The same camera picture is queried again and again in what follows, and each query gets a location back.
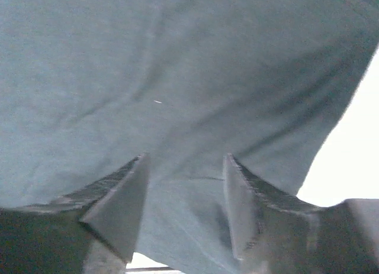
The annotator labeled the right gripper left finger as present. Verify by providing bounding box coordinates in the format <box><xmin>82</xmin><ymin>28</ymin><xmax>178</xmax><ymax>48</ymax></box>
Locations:
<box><xmin>53</xmin><ymin>153</ymin><xmax>150</xmax><ymax>263</ymax></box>

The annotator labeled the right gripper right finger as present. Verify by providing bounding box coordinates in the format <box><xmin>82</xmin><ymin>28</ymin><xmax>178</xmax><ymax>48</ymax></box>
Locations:
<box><xmin>223</xmin><ymin>154</ymin><xmax>320</xmax><ymax>260</ymax></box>

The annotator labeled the black t-shirt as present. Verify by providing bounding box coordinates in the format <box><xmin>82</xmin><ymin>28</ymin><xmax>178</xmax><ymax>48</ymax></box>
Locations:
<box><xmin>1</xmin><ymin>0</ymin><xmax>378</xmax><ymax>273</ymax></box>

